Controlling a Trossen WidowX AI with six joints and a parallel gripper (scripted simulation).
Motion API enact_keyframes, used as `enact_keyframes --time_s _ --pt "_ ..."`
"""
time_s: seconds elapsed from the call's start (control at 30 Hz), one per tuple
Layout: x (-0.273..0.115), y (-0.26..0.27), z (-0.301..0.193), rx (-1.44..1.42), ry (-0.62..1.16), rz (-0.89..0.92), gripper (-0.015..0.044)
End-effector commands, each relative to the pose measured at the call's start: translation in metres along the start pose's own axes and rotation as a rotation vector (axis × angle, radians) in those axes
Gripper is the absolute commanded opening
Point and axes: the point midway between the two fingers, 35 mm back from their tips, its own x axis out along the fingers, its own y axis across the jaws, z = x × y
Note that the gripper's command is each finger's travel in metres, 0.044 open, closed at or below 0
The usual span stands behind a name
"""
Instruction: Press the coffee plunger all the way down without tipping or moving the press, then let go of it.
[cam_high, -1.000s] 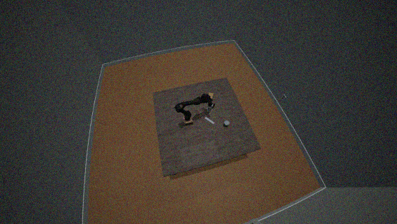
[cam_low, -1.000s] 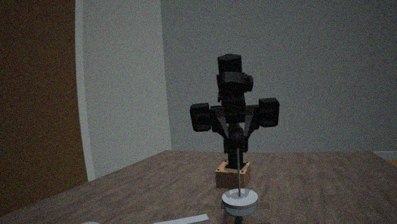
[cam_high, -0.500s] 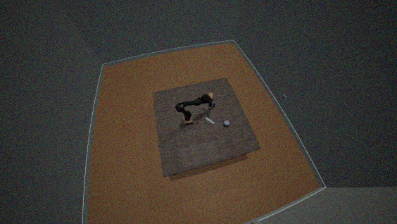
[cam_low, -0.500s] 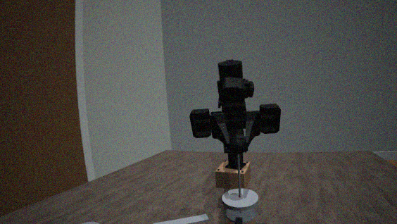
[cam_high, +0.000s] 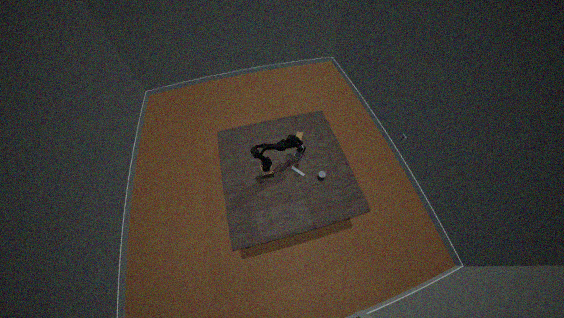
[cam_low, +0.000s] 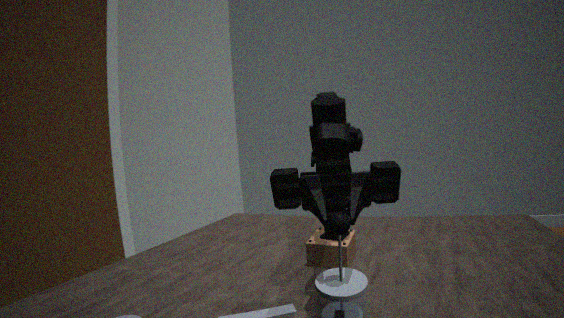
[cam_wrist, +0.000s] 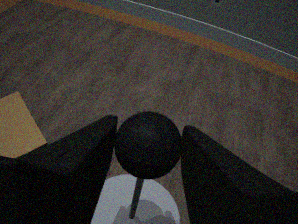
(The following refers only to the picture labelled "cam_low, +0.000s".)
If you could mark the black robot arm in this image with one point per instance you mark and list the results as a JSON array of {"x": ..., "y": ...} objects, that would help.
[{"x": 332, "y": 138}]

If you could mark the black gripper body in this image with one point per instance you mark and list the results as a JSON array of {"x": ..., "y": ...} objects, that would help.
[{"x": 335, "y": 177}]

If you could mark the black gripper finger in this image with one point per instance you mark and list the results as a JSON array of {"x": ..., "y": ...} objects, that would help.
[
  {"x": 360, "y": 193},
  {"x": 312, "y": 197}
]

